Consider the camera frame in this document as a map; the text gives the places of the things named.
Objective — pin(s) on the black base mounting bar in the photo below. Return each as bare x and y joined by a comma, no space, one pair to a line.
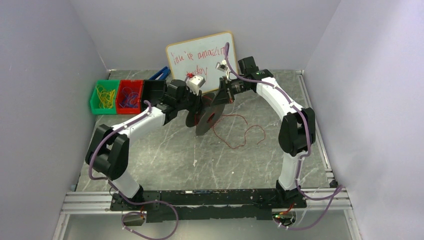
167,205

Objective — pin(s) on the black storage bin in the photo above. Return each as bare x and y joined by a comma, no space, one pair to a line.
152,91

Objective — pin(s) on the aluminium frame rail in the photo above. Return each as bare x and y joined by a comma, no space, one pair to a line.
98,203

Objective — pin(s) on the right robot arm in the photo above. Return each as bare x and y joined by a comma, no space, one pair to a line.
297,131

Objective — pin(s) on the red storage bin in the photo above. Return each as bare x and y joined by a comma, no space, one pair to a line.
128,97

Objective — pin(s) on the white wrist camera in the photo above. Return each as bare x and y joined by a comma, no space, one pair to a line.
194,83
222,66

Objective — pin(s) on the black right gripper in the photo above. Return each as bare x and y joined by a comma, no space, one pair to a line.
224,93

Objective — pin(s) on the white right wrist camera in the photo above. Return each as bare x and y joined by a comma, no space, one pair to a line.
222,66

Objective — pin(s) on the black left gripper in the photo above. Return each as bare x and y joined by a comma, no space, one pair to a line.
195,103

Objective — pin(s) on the blue tool behind bins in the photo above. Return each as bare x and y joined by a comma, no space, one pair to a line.
161,74

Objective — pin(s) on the black perforated cable spool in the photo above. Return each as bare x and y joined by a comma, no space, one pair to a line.
207,117

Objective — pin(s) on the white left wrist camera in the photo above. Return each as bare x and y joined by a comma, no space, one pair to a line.
194,83

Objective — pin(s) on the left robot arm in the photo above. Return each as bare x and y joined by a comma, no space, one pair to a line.
108,152

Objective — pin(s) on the yellow framed whiteboard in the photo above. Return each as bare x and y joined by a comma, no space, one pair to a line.
200,56

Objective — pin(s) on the green storage bin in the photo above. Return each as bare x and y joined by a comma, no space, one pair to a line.
102,100

